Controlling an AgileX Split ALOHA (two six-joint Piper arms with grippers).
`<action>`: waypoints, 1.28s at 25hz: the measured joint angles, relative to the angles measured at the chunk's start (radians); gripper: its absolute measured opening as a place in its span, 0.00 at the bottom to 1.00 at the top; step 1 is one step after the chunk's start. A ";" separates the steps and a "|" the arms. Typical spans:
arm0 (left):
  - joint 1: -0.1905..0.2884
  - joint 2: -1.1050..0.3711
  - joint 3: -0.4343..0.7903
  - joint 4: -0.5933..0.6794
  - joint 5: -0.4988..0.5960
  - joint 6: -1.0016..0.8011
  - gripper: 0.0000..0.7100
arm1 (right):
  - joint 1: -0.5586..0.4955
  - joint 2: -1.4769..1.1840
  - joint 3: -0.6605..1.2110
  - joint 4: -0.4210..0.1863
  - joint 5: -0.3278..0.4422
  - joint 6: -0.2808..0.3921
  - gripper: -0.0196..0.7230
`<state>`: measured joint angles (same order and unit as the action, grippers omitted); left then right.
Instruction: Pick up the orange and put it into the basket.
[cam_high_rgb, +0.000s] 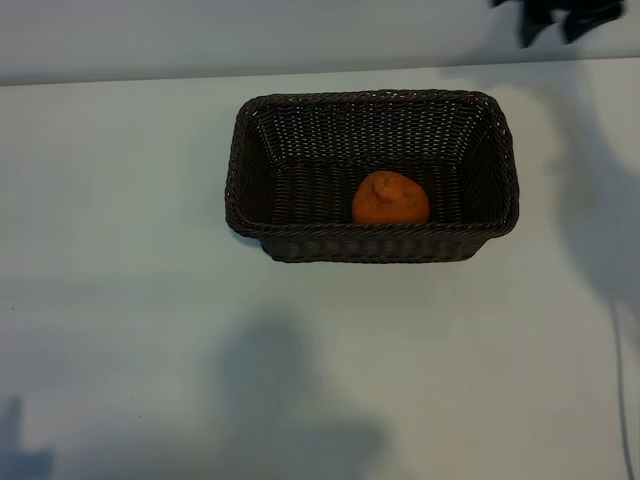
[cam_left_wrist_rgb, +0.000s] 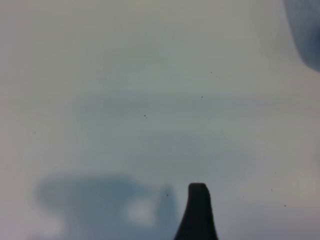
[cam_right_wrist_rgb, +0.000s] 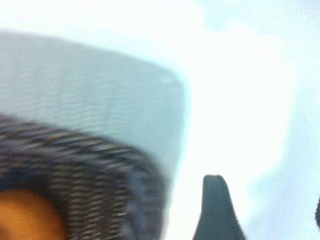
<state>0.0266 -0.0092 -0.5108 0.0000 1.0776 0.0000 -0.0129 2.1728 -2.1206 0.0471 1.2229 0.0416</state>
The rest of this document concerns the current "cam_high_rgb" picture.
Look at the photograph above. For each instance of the dark brown wicker basket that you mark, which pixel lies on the dark brown wicker basket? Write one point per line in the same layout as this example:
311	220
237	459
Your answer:
310	140

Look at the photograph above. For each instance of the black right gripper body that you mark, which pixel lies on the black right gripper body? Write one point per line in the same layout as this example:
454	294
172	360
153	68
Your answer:
555	2

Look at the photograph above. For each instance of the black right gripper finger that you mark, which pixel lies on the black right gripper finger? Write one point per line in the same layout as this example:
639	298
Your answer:
535	25
585	22

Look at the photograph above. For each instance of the orange fruit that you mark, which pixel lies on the orange fruit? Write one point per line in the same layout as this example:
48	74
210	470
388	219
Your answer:
390	202

